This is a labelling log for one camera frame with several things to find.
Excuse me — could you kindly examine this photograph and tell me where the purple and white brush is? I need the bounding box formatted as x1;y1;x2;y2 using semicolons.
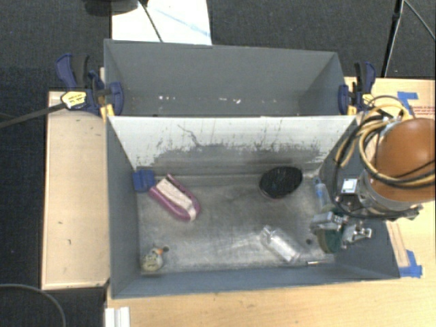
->
148;173;202;223

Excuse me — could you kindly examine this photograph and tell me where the grey metal bin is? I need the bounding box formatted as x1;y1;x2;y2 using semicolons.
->
103;38;401;300

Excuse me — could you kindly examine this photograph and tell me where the beige toy animal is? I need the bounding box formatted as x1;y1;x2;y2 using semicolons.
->
140;245;170;273

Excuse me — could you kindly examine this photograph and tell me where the small clear plastic bottle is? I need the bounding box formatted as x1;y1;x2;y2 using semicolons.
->
312;178;332;213

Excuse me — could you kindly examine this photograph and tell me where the pale wood board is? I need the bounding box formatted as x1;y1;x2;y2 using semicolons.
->
40;90;112;291

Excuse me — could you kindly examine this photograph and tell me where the dark green round object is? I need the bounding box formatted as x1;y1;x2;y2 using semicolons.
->
317;230;343;255

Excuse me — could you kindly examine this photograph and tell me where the brown cardboard board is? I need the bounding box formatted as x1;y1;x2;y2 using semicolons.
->
343;76;436;279

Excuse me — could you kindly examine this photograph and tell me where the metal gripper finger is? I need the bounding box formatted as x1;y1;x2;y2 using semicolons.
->
309;211;342;234
341;223;373;250

